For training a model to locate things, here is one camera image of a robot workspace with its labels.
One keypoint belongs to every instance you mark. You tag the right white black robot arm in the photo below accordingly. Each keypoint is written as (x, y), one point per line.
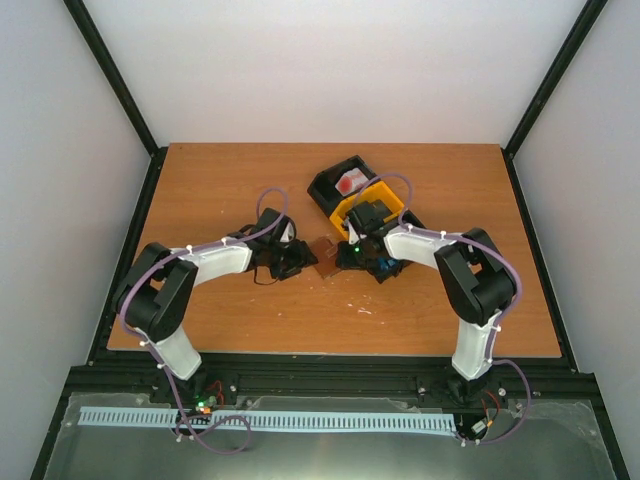
(480, 284)

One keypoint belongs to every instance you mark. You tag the small electronics board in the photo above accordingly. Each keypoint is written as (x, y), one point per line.
(209, 398)

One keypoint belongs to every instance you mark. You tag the black card stack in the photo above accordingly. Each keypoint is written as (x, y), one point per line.
(375, 211)

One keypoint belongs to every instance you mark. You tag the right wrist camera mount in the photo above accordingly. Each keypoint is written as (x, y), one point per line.
(353, 235)

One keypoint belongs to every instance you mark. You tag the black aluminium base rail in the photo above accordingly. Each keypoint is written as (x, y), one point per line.
(422, 382)

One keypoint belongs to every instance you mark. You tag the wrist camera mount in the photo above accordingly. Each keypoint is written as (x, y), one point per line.
(288, 234)
(353, 235)

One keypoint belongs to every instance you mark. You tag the blue card stack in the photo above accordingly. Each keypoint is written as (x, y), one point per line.
(388, 267)

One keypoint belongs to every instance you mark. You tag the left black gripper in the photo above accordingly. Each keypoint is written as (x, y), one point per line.
(301, 259)

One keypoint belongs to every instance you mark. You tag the black left card bin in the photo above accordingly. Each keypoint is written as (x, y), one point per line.
(331, 186)

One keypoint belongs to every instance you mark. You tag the yellow middle card bin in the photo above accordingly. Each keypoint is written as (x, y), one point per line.
(350, 208)

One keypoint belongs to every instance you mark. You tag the red white credit card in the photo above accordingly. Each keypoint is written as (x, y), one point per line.
(351, 181)

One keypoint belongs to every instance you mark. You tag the black right card bin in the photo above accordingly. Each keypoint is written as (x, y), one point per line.
(400, 245)

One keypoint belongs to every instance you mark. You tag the brown leather card holder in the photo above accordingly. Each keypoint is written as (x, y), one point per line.
(325, 249)

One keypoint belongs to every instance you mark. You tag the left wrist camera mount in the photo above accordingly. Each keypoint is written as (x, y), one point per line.
(288, 234)

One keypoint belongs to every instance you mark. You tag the left black frame post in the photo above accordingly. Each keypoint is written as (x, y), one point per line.
(89, 31)

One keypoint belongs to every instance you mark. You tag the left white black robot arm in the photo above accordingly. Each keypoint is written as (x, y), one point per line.
(153, 298)

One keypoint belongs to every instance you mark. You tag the light blue cable duct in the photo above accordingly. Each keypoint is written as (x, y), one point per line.
(275, 421)

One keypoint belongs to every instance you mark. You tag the right black frame post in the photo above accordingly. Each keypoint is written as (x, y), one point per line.
(579, 31)

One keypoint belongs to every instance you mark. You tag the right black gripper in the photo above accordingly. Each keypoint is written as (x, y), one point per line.
(343, 260)

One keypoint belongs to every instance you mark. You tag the black card bin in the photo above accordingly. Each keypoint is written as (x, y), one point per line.
(331, 186)
(400, 245)

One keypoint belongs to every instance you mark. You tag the black frame post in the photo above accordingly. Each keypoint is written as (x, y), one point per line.
(89, 31)
(579, 31)

